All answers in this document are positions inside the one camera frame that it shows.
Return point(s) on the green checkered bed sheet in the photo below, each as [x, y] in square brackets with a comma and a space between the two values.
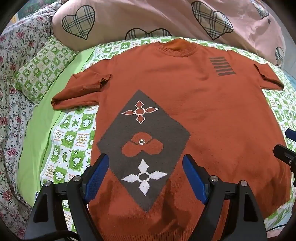
[76, 139]

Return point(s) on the floral quilt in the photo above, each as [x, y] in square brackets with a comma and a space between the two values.
[11, 115]

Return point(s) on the green checkered pillow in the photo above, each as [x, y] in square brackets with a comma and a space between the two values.
[41, 69]

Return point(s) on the pink duvet with plaid hearts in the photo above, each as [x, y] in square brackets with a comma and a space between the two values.
[161, 14]

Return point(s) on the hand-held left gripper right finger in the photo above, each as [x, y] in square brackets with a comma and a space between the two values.
[193, 176]

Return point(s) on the orange knit sweater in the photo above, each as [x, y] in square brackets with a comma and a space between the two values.
[208, 104]

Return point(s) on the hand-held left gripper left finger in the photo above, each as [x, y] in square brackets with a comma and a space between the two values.
[99, 171]

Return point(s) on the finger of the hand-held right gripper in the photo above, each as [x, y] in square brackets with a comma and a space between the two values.
[285, 154]
[291, 134]

